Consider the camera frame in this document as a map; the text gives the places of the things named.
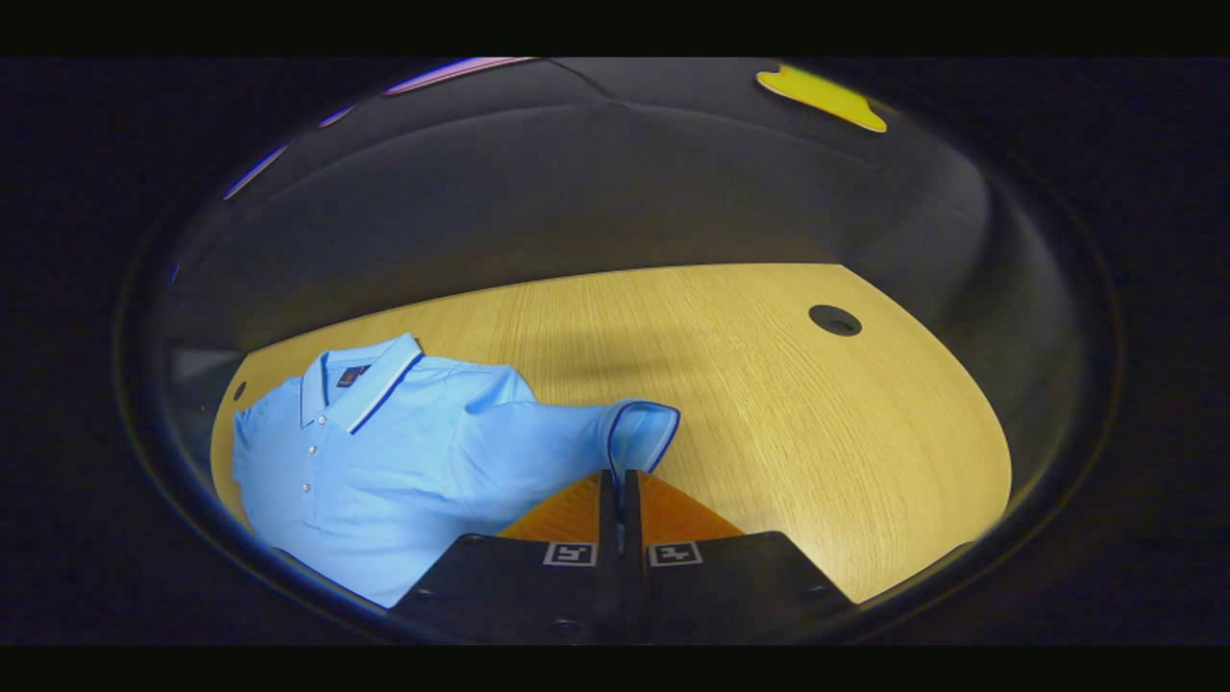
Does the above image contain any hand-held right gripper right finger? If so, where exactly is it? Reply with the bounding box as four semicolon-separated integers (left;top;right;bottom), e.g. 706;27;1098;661
622;468;858;646

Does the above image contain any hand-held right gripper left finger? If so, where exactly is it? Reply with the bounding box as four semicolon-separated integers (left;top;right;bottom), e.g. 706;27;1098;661
389;469;622;646

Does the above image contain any light blue T-shirt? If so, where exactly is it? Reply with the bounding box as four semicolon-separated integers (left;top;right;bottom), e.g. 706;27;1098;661
231;332;682;609

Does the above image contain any black backdrop cloth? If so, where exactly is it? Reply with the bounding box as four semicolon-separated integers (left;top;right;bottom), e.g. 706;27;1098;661
159;58;1092;501

